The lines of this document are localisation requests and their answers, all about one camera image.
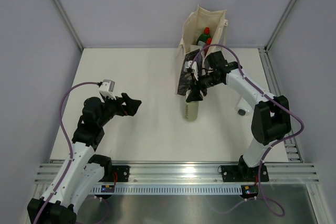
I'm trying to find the sage green bottle cream cap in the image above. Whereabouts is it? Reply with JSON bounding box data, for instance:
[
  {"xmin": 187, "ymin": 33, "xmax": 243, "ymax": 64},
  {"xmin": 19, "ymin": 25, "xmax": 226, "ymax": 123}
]
[{"xmin": 183, "ymin": 90, "xmax": 199, "ymax": 122}]

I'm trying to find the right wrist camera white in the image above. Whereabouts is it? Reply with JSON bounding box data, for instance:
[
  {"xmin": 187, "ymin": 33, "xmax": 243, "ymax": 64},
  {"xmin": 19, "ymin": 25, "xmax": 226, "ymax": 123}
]
[{"xmin": 184, "ymin": 61, "xmax": 198, "ymax": 81}]

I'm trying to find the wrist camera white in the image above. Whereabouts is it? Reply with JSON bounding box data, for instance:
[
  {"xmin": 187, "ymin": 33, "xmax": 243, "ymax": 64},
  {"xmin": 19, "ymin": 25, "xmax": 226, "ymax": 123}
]
[
  {"xmin": 184, "ymin": 61, "xmax": 198, "ymax": 81},
  {"xmin": 99, "ymin": 79, "xmax": 116, "ymax": 100}
]

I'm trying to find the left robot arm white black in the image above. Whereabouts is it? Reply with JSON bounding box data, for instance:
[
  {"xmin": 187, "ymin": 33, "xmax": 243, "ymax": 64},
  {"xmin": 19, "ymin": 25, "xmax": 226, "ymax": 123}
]
[{"xmin": 27, "ymin": 93, "xmax": 142, "ymax": 223}]

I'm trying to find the small white bottle black cap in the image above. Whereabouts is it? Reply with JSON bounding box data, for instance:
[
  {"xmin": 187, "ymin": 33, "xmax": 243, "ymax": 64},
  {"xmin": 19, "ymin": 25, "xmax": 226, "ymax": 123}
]
[{"xmin": 235, "ymin": 97, "xmax": 253, "ymax": 116}]

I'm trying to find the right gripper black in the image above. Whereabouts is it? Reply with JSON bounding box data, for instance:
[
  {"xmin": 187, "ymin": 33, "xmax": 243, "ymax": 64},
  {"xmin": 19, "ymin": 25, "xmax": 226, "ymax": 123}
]
[{"xmin": 186, "ymin": 71, "xmax": 222, "ymax": 102}]

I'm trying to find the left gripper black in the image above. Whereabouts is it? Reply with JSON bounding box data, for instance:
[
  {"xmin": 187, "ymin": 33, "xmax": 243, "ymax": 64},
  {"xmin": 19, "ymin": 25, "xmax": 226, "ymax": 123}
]
[{"xmin": 97, "ymin": 93, "xmax": 141, "ymax": 127}]

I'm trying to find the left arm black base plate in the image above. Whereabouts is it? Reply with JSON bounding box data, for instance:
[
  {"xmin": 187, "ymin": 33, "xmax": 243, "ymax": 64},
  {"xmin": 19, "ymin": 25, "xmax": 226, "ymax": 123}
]
[{"xmin": 102, "ymin": 165, "xmax": 130, "ymax": 183}]

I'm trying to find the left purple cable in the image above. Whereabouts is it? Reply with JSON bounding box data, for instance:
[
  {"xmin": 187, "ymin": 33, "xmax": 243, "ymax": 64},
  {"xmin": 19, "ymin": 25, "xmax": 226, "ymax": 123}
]
[{"xmin": 31, "ymin": 81, "xmax": 113, "ymax": 224}]

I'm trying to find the green bottle red cap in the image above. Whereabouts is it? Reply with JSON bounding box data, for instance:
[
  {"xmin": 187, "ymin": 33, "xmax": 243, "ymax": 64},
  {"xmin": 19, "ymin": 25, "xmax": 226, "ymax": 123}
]
[{"xmin": 196, "ymin": 27, "xmax": 211, "ymax": 46}]

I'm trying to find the cream canvas tote bag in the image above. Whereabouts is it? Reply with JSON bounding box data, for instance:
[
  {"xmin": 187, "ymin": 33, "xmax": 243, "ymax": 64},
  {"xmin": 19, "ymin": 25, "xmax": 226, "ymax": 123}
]
[{"xmin": 175, "ymin": 5, "xmax": 229, "ymax": 98}]

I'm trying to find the aluminium mounting rail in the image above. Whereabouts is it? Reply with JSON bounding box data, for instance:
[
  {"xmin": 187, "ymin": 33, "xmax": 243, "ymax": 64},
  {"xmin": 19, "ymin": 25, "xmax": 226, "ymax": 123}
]
[{"xmin": 34, "ymin": 159, "xmax": 320, "ymax": 184}]

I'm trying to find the white slotted cable duct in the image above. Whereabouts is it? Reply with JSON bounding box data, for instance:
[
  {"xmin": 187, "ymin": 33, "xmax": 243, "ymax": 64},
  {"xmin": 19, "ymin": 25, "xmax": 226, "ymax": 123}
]
[{"xmin": 90, "ymin": 185, "xmax": 242, "ymax": 195}]

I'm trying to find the aluminium frame post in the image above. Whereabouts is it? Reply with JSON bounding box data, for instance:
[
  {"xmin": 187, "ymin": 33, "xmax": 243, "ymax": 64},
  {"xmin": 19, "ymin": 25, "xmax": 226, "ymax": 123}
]
[
  {"xmin": 51, "ymin": 0, "xmax": 85, "ymax": 52},
  {"xmin": 264, "ymin": 0, "xmax": 298, "ymax": 52}
]

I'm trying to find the left aluminium frame post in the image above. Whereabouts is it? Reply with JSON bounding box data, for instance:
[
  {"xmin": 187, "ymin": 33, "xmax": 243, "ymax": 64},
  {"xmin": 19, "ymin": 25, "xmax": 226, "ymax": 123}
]
[{"xmin": 51, "ymin": 0, "xmax": 85, "ymax": 52}]

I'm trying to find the red squeeze bottle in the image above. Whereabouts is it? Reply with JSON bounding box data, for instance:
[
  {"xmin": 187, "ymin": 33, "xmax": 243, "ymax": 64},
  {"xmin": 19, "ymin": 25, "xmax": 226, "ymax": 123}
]
[{"xmin": 205, "ymin": 38, "xmax": 212, "ymax": 46}]

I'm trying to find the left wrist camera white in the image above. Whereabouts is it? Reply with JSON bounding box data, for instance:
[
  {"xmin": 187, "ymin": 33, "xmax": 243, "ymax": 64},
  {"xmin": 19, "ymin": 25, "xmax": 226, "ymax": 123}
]
[{"xmin": 99, "ymin": 79, "xmax": 116, "ymax": 100}]

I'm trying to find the right aluminium frame post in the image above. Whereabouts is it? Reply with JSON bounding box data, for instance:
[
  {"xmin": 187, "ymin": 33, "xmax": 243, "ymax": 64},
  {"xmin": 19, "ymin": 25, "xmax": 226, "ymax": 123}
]
[{"xmin": 264, "ymin": 0, "xmax": 298, "ymax": 52}]

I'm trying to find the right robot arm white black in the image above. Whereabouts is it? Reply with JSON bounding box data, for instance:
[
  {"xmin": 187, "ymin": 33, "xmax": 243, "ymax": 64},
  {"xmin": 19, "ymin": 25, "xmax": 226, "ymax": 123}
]
[{"xmin": 184, "ymin": 51, "xmax": 291, "ymax": 182}]

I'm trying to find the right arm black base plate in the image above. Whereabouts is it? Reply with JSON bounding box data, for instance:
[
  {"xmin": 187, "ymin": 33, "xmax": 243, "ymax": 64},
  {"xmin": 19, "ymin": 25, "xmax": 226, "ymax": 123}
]
[{"xmin": 219, "ymin": 164, "xmax": 259, "ymax": 183}]

